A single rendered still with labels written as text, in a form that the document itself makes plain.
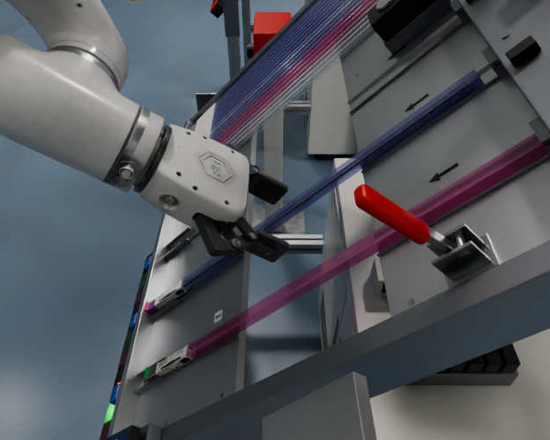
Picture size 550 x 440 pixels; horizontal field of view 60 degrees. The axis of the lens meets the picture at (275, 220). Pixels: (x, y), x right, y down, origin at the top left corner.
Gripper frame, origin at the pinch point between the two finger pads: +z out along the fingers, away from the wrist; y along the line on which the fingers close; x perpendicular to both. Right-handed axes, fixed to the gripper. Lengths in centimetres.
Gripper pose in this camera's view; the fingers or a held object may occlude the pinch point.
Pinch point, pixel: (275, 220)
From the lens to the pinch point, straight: 54.3
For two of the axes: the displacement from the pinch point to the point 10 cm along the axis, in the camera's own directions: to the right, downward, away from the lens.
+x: -5.7, 5.8, 5.8
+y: 0.1, -7.1, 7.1
